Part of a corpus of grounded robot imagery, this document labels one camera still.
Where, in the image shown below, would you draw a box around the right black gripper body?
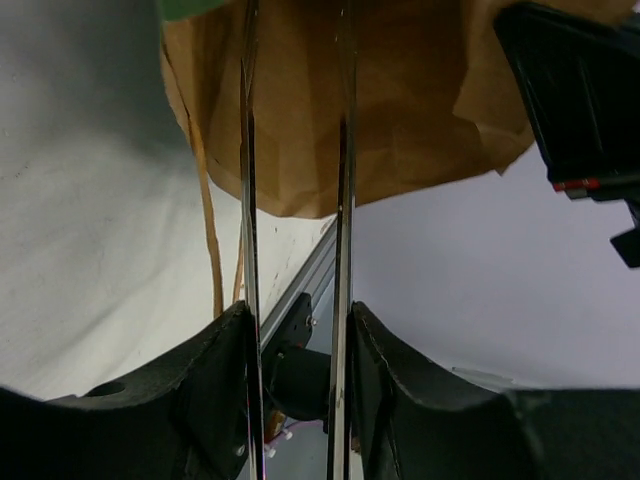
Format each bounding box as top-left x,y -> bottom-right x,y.
610,200 -> 640,269

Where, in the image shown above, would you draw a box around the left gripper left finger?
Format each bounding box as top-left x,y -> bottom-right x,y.
1,302 -> 260,479

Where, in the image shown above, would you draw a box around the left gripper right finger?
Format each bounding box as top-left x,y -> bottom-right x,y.
352,302 -> 639,480

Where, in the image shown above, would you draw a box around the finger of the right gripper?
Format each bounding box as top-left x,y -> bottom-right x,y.
494,2 -> 639,200

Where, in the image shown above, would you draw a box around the metal tongs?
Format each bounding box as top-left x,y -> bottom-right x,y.
239,1 -> 357,479

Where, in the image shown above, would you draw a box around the green brown paper bag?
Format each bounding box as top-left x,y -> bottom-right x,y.
154,0 -> 626,319

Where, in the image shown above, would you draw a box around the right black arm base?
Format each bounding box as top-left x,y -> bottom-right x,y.
262,293 -> 331,441

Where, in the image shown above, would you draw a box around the aluminium rail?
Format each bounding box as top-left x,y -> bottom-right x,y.
261,219 -> 337,351

